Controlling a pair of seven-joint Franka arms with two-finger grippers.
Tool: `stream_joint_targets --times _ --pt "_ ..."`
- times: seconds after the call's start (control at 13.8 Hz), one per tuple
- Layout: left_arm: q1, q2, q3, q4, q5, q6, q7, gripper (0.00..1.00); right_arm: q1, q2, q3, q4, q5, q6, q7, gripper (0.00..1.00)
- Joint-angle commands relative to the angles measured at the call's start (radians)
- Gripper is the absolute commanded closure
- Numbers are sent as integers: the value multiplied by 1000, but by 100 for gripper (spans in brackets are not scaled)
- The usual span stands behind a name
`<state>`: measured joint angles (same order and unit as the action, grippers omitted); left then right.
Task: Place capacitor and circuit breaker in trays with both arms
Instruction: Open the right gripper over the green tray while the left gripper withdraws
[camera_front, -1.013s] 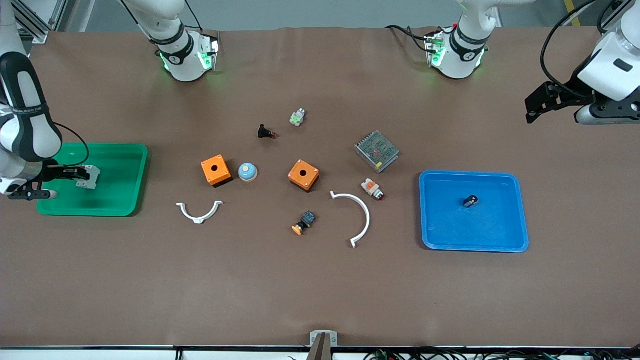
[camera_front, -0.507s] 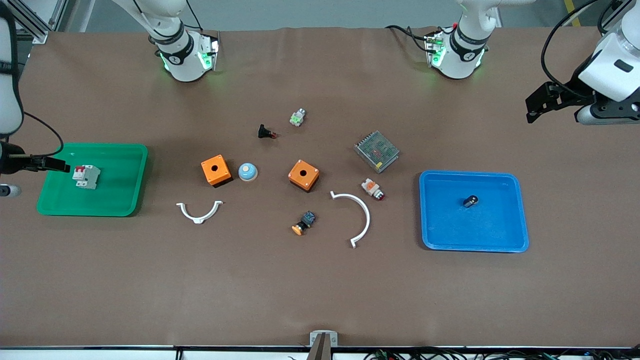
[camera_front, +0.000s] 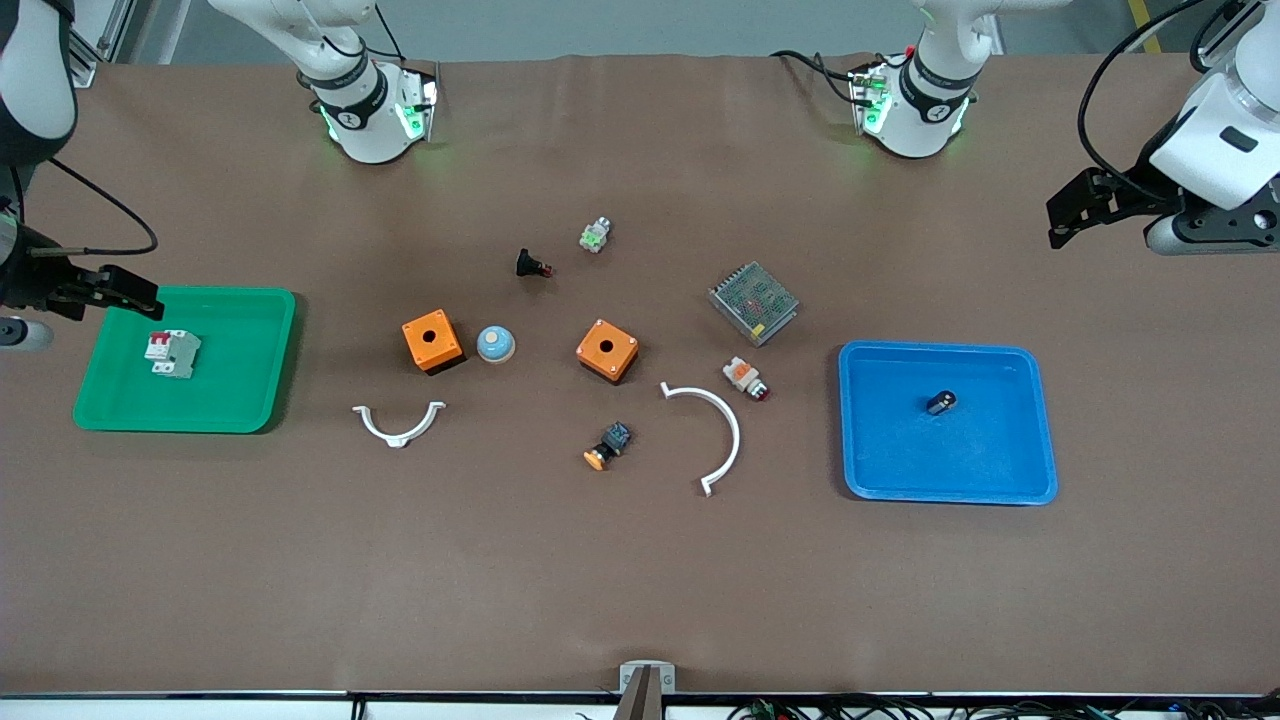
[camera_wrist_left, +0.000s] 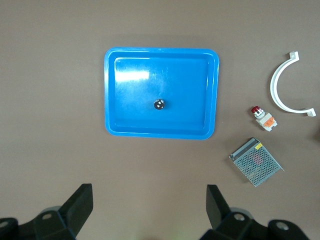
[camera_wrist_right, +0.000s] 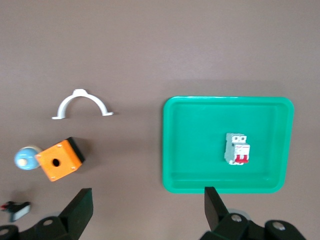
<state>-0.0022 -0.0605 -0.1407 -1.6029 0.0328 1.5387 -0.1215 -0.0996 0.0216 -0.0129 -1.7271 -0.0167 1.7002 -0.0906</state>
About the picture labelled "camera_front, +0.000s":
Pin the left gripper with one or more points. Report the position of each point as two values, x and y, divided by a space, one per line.
1137 192

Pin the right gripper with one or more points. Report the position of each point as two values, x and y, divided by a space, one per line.
22 282

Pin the white red circuit breaker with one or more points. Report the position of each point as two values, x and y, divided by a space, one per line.
175 355

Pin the black cylindrical capacitor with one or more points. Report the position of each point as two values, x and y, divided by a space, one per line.
940 402

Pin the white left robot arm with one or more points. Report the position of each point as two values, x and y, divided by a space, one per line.
915 125

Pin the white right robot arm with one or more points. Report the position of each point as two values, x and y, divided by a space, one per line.
365 130

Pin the green plastic tray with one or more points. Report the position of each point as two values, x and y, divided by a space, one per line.
230 390

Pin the blue plastic tray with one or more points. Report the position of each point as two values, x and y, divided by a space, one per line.
980 460

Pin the orange button box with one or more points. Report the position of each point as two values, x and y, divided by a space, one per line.
446 346
621 356

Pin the metal mesh power supply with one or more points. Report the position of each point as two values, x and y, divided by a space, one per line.
755 303

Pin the orange white indicator lamp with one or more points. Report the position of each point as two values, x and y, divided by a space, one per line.
742 375

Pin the blue dome buzzer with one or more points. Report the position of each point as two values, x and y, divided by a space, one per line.
495 345

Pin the black red push button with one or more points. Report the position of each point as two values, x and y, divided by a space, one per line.
525 263

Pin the orange headed black push button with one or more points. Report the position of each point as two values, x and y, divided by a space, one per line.
612 440

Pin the brown table mat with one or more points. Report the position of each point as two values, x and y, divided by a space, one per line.
640 580

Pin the aluminium frame profile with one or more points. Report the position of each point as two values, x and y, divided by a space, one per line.
88 70
1210 58

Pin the small white curved bracket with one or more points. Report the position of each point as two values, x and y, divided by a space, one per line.
399 438

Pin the large white curved bracket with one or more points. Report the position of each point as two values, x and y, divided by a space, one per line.
735 435

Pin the white table edge rail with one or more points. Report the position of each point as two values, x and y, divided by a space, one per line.
200 710

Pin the green white selector switch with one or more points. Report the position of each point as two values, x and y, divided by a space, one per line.
594 237

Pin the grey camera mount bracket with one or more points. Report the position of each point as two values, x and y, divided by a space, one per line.
630 680

